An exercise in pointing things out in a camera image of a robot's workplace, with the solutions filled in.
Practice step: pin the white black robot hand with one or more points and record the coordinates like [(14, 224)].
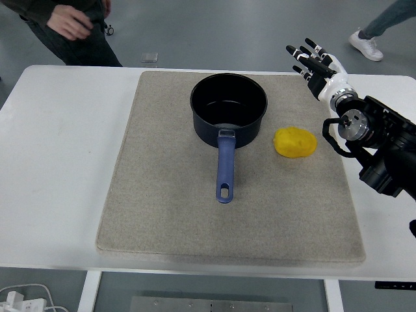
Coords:
[(334, 83)]

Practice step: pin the yellow potato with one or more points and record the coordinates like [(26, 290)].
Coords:
[(295, 142)]

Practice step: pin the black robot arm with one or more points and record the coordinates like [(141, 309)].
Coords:
[(386, 139)]

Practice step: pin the white shoe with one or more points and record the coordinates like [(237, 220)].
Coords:
[(365, 45)]

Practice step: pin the person's leg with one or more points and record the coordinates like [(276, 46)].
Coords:
[(386, 16)]

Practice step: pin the grey square floor plate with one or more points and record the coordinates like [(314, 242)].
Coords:
[(149, 57)]

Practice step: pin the beige fabric mat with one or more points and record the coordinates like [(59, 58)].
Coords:
[(182, 211)]

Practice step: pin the black table control box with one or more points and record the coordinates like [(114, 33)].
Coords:
[(395, 285)]

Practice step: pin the white table leg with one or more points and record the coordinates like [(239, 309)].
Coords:
[(88, 292), (334, 297)]

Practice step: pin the white wheeled stand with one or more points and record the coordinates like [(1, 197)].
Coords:
[(110, 31)]

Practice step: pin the person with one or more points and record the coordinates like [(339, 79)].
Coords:
[(87, 48)]

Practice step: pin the grey metal plate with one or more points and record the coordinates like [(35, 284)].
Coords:
[(211, 305)]

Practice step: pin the person's hand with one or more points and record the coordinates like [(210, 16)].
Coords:
[(68, 22)]

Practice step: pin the white power strip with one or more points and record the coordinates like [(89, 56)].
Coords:
[(22, 304)]

